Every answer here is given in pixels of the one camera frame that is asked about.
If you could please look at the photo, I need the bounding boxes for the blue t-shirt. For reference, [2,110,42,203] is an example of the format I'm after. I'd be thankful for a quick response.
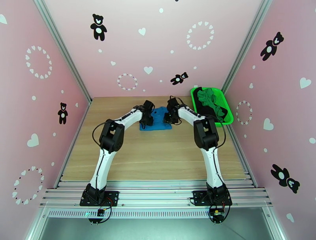
[139,106,173,131]

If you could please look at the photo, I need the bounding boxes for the black t-shirt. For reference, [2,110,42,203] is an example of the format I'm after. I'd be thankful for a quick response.
[194,86,229,122]

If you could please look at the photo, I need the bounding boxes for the green t-shirt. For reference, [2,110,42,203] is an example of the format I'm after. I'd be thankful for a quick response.
[196,87,229,123]

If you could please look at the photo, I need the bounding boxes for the black teddy bear sticker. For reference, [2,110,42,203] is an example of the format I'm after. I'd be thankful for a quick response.
[260,31,284,62]
[170,72,189,86]
[270,164,301,194]
[58,102,69,125]

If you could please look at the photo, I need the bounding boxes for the green plastic basket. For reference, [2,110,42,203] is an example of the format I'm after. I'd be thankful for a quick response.
[190,86,234,128]

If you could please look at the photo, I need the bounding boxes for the perforated metal strip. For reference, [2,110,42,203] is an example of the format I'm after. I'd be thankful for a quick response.
[47,209,213,219]

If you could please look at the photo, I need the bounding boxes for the yellow connector module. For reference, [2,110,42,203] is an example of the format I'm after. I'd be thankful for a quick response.
[210,207,225,224]

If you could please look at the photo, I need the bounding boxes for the grey sheet metal panel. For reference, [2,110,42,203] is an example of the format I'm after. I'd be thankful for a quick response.
[24,207,284,240]

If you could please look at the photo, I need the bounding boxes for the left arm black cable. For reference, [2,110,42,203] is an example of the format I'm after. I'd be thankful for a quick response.
[92,121,110,191]

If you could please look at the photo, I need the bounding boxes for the aluminium frame rails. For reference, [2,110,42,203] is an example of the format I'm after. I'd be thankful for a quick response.
[39,180,273,209]

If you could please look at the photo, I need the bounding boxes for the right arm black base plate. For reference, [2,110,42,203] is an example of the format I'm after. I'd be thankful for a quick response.
[192,190,233,206]

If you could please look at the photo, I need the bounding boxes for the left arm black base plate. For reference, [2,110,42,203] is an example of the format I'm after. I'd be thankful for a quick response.
[79,190,120,207]

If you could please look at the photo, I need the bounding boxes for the aluminium corner post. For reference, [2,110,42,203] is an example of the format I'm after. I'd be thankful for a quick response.
[32,0,93,103]
[220,0,274,94]

